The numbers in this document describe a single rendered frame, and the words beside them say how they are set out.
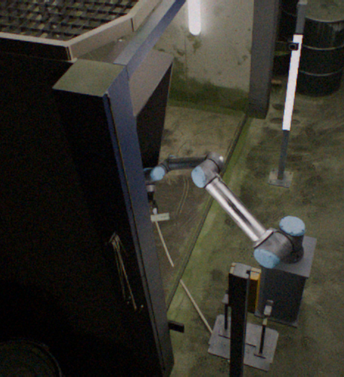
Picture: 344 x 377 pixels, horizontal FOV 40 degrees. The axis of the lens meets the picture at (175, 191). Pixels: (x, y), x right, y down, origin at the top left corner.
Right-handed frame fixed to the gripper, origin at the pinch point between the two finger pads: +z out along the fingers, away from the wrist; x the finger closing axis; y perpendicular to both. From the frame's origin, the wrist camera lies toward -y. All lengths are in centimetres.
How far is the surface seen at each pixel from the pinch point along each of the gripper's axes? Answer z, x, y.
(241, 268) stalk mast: 21, -39, -164
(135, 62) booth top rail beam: -55, -9, -181
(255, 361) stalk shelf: 75, -48, -99
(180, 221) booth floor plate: 4, -20, 61
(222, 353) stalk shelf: 70, -33, -95
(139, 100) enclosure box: -64, -4, -92
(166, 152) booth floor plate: -62, -14, 118
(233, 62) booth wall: -140, -88, 108
